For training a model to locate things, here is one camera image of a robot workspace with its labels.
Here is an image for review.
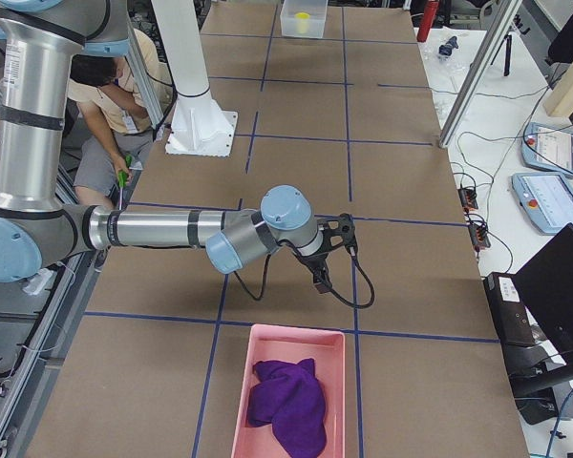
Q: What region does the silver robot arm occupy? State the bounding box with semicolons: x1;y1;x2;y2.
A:
0;1;358;293

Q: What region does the seated person in beige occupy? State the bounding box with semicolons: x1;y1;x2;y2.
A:
67;54;153;208

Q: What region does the upper teach pendant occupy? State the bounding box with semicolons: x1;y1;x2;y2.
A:
521;122;573;178

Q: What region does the yellow plastic cup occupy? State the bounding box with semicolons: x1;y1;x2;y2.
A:
294;11;310;35

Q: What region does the orange connector board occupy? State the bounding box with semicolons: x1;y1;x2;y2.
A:
458;187;478;212

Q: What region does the green handled screwdriver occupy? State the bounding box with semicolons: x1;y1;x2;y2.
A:
117;155;133;210

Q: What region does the translucent white plastic box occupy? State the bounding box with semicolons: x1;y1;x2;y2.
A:
280;0;328;39

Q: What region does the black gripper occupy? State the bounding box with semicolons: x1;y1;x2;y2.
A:
298;213;358;293

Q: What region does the aluminium frame post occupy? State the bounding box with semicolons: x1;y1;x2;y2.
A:
438;0;522;148

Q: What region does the black box device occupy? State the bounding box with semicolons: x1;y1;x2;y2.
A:
483;272;535;347

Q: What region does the pink plastic tray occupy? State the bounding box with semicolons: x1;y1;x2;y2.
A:
231;324;346;457

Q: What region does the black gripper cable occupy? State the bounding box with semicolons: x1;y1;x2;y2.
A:
233;240;376;309

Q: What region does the black monitor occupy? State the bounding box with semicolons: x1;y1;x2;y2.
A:
513;223;573;362

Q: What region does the lower teach pendant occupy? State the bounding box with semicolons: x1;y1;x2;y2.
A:
511;172;573;235

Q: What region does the red bottle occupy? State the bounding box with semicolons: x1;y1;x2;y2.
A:
416;0;439;43

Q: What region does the teach pendant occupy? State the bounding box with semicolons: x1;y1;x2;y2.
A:
511;172;573;235
521;122;573;178

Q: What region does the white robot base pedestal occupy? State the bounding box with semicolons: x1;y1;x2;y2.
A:
152;0;238;157

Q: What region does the purple microfibre cloth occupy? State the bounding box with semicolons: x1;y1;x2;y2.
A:
246;358;327;457

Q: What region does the dark blue crumpled object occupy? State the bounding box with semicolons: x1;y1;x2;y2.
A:
438;35;458;58

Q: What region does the white power strip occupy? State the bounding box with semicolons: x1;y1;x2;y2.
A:
22;268;53;296

